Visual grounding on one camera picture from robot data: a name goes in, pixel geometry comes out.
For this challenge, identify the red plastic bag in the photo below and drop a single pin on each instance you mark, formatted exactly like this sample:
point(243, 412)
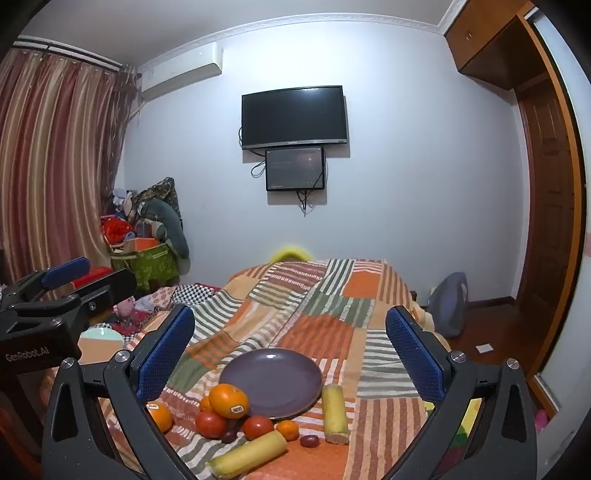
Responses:
point(115, 229)

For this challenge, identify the brown wooden door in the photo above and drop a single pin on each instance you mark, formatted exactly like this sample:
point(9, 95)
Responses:
point(547, 207)

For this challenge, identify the banana with brown end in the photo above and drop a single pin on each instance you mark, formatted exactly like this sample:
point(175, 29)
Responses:
point(335, 411)

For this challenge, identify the striped patchwork blanket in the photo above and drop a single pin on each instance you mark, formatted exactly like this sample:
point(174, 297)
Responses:
point(314, 318)

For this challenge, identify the yellow bed sheet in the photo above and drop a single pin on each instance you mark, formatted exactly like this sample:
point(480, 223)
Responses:
point(466, 415)

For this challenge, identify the pink floral cloth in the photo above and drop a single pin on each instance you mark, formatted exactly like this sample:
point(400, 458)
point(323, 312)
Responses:
point(138, 316)

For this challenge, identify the small mandarin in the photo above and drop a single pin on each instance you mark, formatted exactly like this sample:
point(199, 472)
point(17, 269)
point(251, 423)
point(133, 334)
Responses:
point(289, 430)
point(205, 404)

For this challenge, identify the dark green plush pillow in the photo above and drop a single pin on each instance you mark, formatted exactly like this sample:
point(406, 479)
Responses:
point(173, 226)

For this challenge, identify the small black wall monitor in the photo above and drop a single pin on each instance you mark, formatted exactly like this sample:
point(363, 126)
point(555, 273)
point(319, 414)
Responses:
point(294, 168)

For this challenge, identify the red tomato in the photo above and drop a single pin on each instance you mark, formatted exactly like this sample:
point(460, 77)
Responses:
point(210, 423)
point(257, 427)

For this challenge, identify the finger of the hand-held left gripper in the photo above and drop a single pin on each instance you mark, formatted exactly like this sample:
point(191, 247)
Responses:
point(67, 271)
point(108, 287)

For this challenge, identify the black wall television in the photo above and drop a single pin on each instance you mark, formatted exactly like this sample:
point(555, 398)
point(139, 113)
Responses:
point(294, 117)

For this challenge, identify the grey backpack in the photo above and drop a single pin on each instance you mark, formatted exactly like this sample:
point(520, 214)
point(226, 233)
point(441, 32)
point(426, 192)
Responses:
point(449, 304)

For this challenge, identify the dark red grape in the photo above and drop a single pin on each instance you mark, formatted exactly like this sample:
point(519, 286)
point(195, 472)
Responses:
point(308, 441)
point(228, 436)

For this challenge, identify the white air conditioner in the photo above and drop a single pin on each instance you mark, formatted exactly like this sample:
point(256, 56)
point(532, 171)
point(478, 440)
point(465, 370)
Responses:
point(182, 69)

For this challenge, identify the round pastel stool top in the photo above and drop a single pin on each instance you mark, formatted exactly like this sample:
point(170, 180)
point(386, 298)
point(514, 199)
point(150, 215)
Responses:
point(99, 340)

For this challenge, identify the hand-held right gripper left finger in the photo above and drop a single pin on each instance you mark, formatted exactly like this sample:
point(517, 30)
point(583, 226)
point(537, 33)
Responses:
point(165, 353)

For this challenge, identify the striped red curtain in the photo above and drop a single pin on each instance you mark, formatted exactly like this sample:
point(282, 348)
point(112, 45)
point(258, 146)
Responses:
point(51, 161)

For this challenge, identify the banana with white end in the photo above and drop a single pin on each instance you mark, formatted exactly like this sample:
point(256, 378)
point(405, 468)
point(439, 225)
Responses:
point(249, 454)

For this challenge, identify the purple ceramic plate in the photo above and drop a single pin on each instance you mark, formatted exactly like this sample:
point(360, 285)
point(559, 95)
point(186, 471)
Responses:
point(272, 381)

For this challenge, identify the large orange with sticker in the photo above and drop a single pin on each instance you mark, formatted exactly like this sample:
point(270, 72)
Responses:
point(228, 400)

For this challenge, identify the wooden wardrobe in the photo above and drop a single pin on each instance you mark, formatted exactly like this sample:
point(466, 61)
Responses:
point(554, 184)

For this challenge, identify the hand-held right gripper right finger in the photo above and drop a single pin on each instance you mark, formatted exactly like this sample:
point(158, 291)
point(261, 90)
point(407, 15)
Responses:
point(413, 355)

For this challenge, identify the white paper sheet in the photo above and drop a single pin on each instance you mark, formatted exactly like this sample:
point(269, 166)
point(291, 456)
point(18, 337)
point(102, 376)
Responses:
point(484, 348)

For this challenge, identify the green patterned storage bag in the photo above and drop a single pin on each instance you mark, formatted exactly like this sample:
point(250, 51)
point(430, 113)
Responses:
point(150, 265)

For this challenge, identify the yellow fuzzy pillow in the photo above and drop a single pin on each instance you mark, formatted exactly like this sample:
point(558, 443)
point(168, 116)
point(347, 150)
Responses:
point(289, 253)

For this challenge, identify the red box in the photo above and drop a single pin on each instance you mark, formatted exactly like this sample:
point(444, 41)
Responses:
point(92, 274)

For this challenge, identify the checkered cloth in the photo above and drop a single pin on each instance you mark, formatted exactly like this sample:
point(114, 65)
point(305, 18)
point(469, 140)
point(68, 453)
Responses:
point(203, 293)

